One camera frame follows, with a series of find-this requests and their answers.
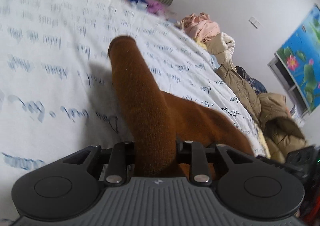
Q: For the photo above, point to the white quilt with blue script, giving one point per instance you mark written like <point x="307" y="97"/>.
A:
<point x="56" y="90"/>

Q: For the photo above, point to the pink clothes pile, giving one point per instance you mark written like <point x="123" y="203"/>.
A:
<point x="200" y="27"/>

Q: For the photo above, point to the cream fleece garment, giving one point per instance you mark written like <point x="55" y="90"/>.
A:
<point x="228" y="47"/>

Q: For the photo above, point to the brown padded jacket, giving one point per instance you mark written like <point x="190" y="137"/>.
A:
<point x="268" y="110"/>

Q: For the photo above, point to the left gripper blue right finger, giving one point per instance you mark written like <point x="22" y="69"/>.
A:
<point x="193" y="154"/>

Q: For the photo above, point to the lotus flower picture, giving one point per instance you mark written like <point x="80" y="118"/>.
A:
<point x="300" y="57"/>

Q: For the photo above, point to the purple garment near headboard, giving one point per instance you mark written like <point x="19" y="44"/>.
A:
<point x="155" y="7"/>

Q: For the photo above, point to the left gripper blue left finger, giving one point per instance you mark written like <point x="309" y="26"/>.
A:
<point x="122" y="156"/>

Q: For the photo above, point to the brown knit sweater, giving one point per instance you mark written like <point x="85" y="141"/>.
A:
<point x="157" y="119"/>

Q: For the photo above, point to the white wall switch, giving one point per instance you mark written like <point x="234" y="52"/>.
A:
<point x="255" y="22"/>

